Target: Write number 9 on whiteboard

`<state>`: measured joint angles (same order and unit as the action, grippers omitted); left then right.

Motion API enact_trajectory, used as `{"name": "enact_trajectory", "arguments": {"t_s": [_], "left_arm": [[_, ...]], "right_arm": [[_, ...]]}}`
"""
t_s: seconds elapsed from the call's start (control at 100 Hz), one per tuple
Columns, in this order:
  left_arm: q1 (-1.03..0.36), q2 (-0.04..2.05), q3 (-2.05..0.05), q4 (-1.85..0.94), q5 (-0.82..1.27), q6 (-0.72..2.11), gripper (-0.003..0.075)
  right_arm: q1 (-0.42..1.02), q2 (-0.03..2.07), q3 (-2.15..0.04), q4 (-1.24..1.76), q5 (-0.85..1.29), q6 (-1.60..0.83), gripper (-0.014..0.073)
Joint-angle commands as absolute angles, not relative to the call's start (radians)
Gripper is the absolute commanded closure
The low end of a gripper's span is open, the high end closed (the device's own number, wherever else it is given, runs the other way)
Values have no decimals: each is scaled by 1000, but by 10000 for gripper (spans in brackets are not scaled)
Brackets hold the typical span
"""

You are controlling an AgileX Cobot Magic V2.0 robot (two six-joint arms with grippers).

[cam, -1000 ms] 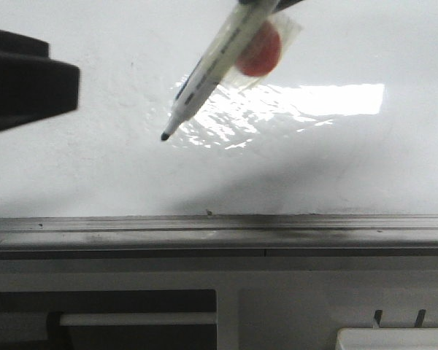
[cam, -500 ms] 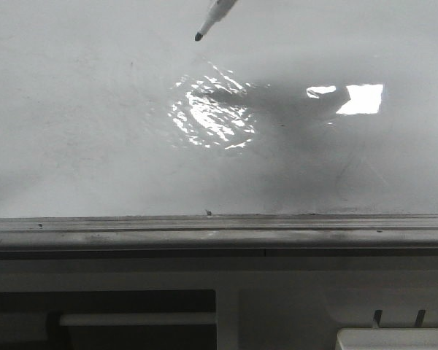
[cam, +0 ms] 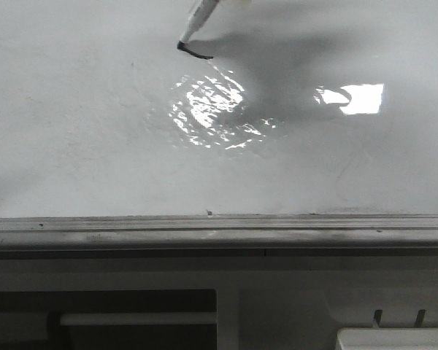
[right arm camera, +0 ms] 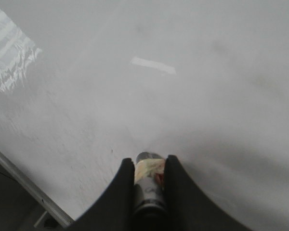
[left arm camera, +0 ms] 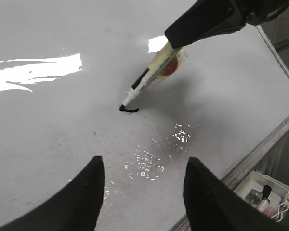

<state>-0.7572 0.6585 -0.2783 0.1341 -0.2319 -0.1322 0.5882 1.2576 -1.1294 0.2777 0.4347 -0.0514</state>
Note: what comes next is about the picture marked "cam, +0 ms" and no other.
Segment white whiteboard marker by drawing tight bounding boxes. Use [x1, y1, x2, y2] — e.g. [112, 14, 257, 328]
[177, 0, 219, 50]

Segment white whiteboard surface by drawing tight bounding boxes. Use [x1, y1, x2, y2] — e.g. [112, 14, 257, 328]
[0, 1, 438, 218]

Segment aluminium whiteboard tray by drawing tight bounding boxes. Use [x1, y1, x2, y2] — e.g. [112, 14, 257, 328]
[0, 214, 438, 252]

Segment white box corner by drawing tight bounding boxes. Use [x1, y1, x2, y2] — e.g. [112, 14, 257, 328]
[335, 328, 438, 349]

